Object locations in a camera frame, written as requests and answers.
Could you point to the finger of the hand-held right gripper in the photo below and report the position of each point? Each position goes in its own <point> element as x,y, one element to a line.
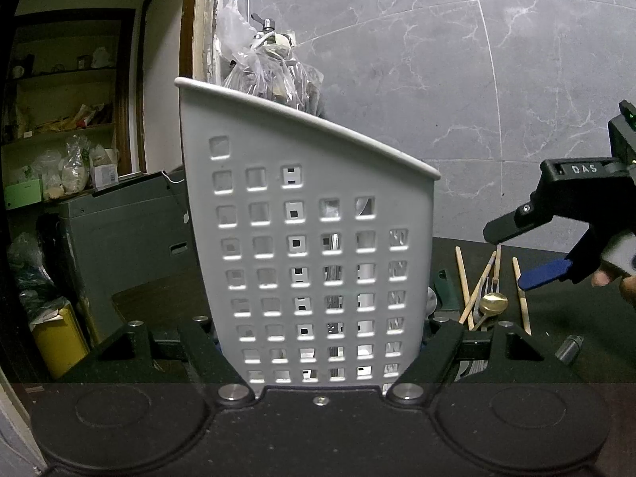
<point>544,273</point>
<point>546,198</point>

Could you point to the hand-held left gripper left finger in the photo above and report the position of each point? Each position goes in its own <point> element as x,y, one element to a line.
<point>203,348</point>

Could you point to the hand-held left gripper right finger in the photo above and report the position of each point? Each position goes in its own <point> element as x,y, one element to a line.
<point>437,353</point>

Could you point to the purple-banded wooden chopstick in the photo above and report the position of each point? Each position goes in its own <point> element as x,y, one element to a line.
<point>497,261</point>
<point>478,285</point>

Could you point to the silver metal spoon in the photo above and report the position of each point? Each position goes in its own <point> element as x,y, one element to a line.
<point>432,300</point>

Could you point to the silver metal fork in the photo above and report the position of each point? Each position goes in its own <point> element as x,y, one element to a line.
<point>492,285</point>

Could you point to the gold spoon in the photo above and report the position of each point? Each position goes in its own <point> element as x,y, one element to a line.
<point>493,303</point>

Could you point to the grey perforated utensil basket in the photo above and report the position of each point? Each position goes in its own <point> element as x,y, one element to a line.
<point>298,159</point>

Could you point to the person's right hand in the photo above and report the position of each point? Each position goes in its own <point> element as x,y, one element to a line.
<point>628,290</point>

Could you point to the grey washing machine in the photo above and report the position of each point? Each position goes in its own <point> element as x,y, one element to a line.
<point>124,238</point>

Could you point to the yellow plastic canister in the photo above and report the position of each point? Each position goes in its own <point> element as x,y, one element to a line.
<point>59,343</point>

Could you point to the dark garbage bag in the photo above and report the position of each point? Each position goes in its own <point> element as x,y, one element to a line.
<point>32,278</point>

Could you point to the small white box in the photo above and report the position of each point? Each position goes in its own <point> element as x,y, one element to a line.
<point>105,175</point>

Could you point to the clear bags of food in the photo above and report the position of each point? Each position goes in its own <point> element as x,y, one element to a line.
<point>62,169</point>

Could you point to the green box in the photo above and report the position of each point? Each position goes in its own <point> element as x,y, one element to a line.
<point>22,195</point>

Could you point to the pile of snack packets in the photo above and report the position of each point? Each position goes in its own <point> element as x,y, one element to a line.
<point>74,117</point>

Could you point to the clear plastic bag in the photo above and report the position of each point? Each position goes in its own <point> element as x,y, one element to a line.
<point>258,69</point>

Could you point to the wooden shelf unit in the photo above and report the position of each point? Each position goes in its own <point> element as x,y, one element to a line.
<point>64,74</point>

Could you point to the white lumpy object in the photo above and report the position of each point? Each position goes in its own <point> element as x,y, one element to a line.
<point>102,57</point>

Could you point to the metal wall tap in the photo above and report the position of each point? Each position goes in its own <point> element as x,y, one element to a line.
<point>268,27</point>

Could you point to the wooden door frame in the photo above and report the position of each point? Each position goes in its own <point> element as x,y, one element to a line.
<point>202,20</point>

